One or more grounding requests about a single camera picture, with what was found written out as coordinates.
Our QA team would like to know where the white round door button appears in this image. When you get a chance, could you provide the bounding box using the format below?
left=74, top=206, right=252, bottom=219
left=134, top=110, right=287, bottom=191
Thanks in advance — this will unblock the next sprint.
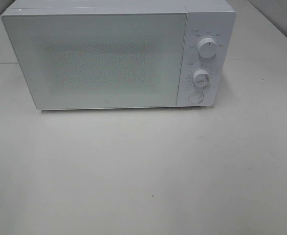
left=188, top=92, right=204, bottom=104

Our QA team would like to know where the white timer knob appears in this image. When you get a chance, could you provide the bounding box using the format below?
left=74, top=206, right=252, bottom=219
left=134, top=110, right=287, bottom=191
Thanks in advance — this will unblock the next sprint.
left=192, top=69, right=210, bottom=87

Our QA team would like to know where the white microwave door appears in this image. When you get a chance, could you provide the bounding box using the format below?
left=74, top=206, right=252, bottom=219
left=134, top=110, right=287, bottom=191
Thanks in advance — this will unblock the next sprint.
left=2, top=14, right=187, bottom=110

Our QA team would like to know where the white upper power knob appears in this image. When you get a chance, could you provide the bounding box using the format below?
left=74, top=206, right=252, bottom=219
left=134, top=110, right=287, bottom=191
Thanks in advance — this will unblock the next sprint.
left=197, top=36, right=218, bottom=59

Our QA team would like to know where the white microwave oven body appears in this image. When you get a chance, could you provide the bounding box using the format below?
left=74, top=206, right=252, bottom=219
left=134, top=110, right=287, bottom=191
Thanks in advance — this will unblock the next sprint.
left=2, top=0, right=236, bottom=109

